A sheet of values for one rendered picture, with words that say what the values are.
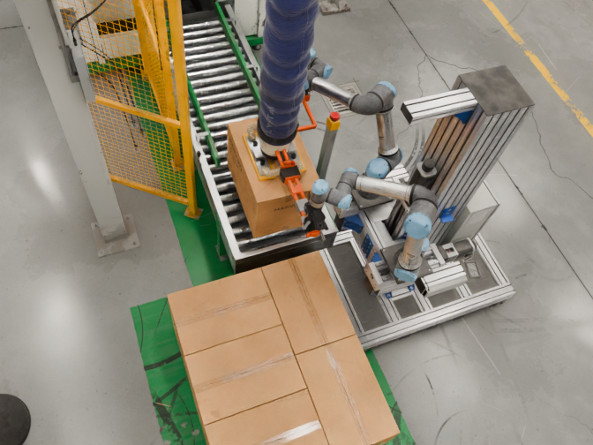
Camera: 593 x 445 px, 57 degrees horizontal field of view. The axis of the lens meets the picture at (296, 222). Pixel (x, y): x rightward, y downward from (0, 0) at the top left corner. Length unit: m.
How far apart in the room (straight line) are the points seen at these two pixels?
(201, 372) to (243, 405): 0.30
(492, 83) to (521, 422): 2.42
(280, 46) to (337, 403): 1.92
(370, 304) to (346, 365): 0.68
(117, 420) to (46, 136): 2.38
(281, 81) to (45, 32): 1.07
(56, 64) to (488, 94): 1.98
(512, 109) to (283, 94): 1.04
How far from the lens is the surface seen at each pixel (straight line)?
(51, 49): 2.87
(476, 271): 4.22
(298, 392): 3.22
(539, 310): 4.57
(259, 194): 3.10
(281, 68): 2.64
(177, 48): 3.05
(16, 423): 3.91
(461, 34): 6.27
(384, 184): 2.61
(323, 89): 3.00
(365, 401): 3.28
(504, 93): 2.59
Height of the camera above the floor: 3.65
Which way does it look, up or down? 58 degrees down
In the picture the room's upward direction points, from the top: 12 degrees clockwise
